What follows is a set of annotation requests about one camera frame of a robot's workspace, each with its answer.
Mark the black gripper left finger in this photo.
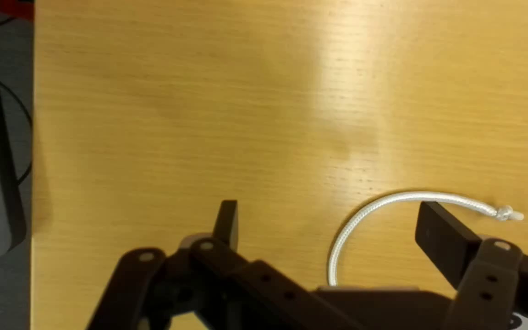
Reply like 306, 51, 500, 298
86, 197, 362, 330

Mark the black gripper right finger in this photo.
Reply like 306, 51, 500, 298
414, 199, 528, 330

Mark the white rope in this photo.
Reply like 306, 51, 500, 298
326, 186, 528, 289

